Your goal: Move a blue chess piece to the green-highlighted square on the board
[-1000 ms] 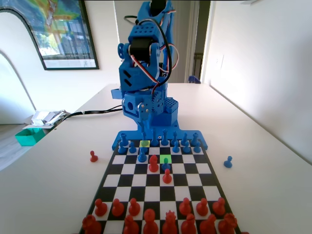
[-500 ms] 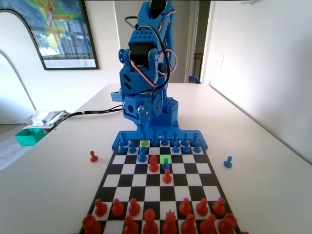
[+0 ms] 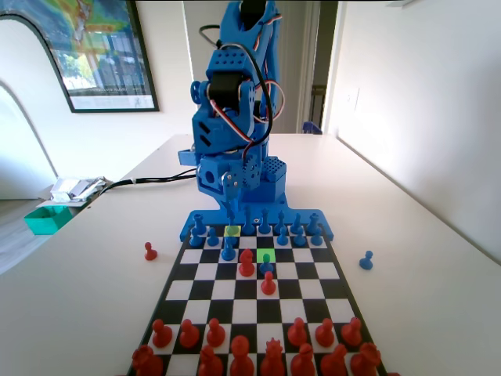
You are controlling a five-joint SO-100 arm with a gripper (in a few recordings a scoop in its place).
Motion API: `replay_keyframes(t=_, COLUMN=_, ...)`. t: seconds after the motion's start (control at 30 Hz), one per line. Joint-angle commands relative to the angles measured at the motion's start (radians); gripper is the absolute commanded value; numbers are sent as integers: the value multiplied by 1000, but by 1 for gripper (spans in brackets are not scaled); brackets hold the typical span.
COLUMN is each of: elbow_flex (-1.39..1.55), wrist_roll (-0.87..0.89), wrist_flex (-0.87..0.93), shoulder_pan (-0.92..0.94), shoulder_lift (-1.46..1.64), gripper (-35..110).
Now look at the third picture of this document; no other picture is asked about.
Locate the green plastic box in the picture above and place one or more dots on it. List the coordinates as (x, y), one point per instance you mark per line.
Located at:
(47, 221)

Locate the blue chess king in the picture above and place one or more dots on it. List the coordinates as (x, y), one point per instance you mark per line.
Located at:
(247, 225)

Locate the red chess pawn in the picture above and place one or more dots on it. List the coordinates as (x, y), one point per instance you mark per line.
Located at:
(325, 335)
(215, 335)
(189, 336)
(150, 254)
(351, 333)
(161, 336)
(268, 285)
(297, 334)

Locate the red chess queen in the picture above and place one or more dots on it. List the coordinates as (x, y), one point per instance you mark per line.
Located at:
(272, 360)

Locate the blue geared gripper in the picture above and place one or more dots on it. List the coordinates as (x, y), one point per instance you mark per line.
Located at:
(211, 179)

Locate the blue chess bishop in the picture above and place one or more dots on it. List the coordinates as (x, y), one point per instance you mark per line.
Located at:
(233, 221)
(281, 220)

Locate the blue 3D-printed robot arm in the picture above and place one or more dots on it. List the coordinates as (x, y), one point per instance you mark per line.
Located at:
(231, 27)

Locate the blue chair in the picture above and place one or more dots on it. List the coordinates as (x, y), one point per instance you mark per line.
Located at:
(312, 127)

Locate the blue chess queen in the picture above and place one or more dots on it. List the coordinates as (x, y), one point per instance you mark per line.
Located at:
(265, 225)

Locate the black framed map poster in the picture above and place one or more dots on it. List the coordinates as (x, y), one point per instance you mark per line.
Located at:
(109, 58)

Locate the white curved arch structure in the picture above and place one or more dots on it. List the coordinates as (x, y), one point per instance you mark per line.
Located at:
(23, 70)

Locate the red chess rook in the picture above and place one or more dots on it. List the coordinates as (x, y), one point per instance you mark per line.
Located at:
(146, 362)
(366, 359)

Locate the blue chess rook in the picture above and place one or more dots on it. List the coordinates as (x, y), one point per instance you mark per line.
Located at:
(199, 226)
(312, 222)

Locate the red chess bishop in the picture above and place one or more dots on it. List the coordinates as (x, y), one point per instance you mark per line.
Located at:
(303, 362)
(210, 363)

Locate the black and white chessboard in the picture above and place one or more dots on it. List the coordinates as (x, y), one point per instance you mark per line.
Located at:
(250, 309)

